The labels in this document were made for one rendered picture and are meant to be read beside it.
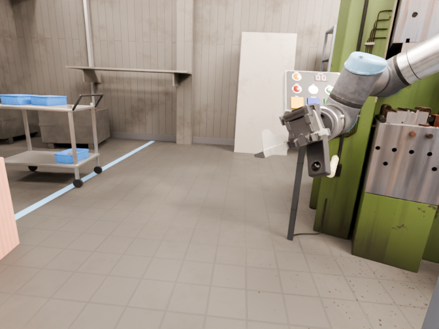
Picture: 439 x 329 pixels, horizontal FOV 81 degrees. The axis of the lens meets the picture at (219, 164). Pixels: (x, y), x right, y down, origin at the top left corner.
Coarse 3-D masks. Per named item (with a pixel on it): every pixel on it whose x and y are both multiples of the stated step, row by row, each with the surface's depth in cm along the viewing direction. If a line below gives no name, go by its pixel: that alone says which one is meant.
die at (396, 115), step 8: (392, 112) 156; (400, 112) 154; (408, 112) 153; (416, 112) 151; (424, 112) 149; (392, 120) 157; (400, 120) 155; (408, 120) 153; (416, 120) 152; (424, 120) 150
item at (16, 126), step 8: (0, 112) 422; (8, 112) 439; (16, 112) 455; (32, 112) 491; (0, 120) 423; (8, 120) 439; (16, 120) 456; (32, 120) 492; (0, 128) 427; (8, 128) 440; (16, 128) 457; (24, 128) 474; (32, 128) 493; (0, 136) 431; (8, 136) 441; (32, 136) 513; (40, 136) 517
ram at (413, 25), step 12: (408, 0) 141; (420, 0) 139; (432, 0) 137; (396, 12) 162; (408, 12) 143; (420, 12) 140; (432, 12) 138; (396, 24) 148; (408, 24) 144; (420, 24) 141; (432, 24) 139; (396, 36) 147; (408, 36) 145; (420, 36) 143; (432, 36) 140; (396, 48) 164
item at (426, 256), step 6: (438, 114) 182; (438, 204) 168; (438, 210) 168; (438, 216) 169; (432, 222) 171; (438, 222) 170; (432, 228) 172; (438, 228) 171; (432, 234) 173; (438, 234) 171; (432, 240) 174; (438, 240) 172; (426, 246) 176; (432, 246) 174; (438, 246) 173; (426, 252) 177; (432, 252) 175; (438, 252) 174; (426, 258) 178; (432, 258) 176; (438, 258) 174
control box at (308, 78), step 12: (288, 72) 162; (300, 72) 162; (312, 72) 162; (324, 72) 162; (336, 72) 162; (288, 84) 160; (300, 84) 160; (312, 84) 160; (324, 84) 160; (288, 96) 158; (300, 96) 158; (312, 96) 158; (324, 96) 158; (288, 108) 156
